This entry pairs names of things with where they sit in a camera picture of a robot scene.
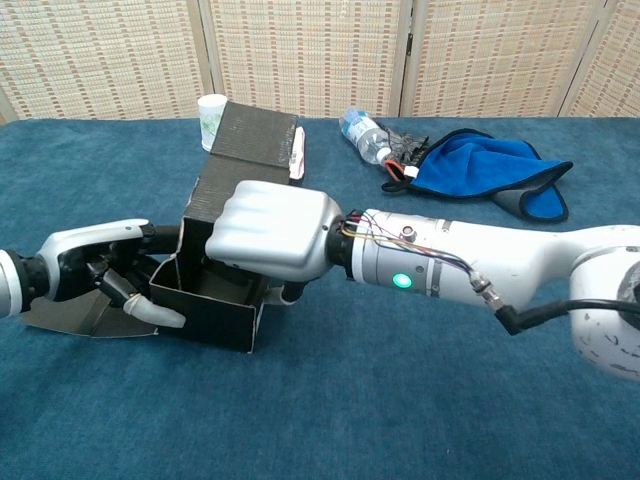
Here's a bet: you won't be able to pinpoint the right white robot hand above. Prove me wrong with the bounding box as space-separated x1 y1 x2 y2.
204 179 344 306

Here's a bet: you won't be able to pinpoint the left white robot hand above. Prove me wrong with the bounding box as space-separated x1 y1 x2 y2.
37 217 187 330

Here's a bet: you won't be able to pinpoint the black cardboard box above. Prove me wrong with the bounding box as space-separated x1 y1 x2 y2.
19 101 301 354

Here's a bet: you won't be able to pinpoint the blue carpeted table surface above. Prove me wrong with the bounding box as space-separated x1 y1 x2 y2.
0 115 640 480

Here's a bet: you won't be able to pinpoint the white tissue packet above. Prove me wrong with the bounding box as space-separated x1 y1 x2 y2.
287 125 307 182

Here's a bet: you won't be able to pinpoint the white paper cup green print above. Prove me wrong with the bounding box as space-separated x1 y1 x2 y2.
197 93 229 153

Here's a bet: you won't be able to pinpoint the clear plastic water bottle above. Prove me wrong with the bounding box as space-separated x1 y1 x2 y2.
338 106 396 166

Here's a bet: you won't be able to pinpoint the grey knit work gloves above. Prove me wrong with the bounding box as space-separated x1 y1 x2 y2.
377 122 431 181

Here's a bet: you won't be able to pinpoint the beige woven folding screen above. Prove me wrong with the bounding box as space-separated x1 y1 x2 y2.
0 0 640 124

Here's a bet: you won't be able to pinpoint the blue microfibre cloth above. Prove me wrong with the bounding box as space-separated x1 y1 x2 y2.
382 128 574 223

